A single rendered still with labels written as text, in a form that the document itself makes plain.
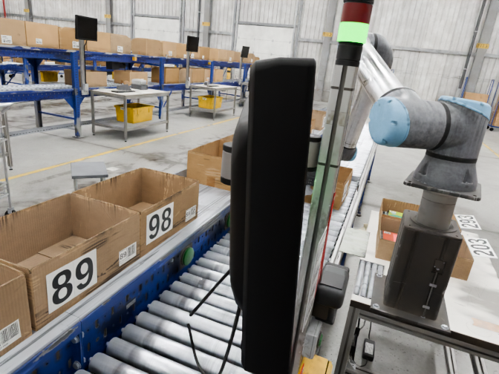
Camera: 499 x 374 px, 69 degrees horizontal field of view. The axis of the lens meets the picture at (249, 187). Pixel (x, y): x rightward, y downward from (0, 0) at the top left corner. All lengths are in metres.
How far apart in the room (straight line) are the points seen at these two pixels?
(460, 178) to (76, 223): 1.27
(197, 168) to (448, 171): 1.21
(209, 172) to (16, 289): 1.21
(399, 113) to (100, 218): 1.01
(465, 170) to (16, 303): 1.25
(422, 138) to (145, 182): 1.12
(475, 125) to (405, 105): 0.22
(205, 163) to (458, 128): 1.20
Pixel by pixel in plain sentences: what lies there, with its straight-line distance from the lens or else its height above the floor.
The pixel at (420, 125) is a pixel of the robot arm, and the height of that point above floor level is 1.41.
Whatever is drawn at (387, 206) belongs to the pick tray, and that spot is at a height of 0.80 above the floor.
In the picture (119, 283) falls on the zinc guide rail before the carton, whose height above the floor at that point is 0.89.
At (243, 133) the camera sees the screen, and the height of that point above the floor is 1.48.
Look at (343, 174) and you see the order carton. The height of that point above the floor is 0.87.
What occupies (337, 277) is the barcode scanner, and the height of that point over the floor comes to 1.09.
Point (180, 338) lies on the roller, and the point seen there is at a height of 0.74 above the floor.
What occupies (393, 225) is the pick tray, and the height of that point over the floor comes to 0.82.
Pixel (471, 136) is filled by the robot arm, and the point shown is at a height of 1.39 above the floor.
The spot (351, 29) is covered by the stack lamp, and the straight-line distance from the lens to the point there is 0.69.
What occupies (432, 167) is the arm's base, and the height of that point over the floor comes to 1.28.
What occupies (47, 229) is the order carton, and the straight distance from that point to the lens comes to 1.37.
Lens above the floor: 1.54
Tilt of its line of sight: 19 degrees down
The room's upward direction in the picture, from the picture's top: 6 degrees clockwise
